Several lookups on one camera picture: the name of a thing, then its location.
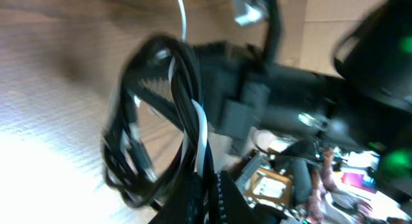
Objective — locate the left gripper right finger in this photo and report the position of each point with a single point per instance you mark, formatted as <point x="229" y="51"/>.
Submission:
<point x="231" y="206"/>

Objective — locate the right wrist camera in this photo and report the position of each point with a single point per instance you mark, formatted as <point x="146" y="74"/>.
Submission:
<point x="249" y="11"/>

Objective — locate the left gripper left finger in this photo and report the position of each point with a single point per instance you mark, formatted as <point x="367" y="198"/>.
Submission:
<point x="185" y="206"/>

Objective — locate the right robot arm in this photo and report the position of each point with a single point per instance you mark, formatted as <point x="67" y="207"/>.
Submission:
<point x="367" y="106"/>

